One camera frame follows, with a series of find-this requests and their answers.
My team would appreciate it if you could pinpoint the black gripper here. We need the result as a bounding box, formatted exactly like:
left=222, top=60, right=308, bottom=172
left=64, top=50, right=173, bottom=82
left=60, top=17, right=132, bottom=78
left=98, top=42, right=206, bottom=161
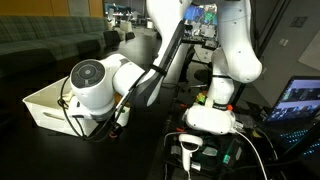
left=111, top=121, right=124, bottom=135

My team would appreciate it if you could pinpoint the white plastic basket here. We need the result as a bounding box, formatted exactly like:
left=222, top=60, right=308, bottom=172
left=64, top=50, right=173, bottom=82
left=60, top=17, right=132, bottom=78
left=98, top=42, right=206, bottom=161
left=22, top=75, right=100, bottom=138

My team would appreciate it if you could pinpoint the white mug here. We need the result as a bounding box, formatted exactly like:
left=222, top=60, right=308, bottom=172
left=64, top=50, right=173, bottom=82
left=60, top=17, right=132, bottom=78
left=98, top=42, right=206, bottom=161
left=115, top=104, right=131, bottom=128

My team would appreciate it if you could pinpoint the white VR controller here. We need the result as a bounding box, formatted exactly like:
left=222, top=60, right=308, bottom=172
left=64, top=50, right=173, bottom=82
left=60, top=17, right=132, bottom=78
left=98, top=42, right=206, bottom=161
left=178, top=133, right=204, bottom=173

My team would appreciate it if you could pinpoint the dark upholstered chair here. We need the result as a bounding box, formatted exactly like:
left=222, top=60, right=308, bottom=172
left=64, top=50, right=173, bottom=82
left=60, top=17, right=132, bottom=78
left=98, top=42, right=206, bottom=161
left=102, top=29, right=123, bottom=47

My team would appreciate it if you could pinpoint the white VR headset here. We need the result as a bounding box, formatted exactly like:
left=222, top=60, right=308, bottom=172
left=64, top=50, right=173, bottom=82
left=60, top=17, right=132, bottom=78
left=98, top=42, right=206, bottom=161
left=181, top=102, right=237, bottom=136

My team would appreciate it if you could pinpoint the green plaid sofa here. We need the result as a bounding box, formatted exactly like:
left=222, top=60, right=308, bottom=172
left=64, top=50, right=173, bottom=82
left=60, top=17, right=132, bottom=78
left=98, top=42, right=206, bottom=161
left=0, top=14, right=111, bottom=69

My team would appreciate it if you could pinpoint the open black laptop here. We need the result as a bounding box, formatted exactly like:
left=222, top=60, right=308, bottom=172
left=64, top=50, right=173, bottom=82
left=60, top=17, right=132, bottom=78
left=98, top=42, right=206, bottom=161
left=262, top=75, right=320, bottom=158

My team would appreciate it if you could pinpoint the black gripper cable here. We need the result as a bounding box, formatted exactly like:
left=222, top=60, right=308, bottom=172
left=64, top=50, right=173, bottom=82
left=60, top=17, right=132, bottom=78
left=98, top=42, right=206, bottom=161
left=57, top=75, right=141, bottom=142

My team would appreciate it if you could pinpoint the white headset cable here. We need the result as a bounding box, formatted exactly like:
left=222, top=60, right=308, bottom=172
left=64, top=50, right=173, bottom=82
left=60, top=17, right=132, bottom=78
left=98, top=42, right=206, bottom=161
left=233, top=129, right=270, bottom=180

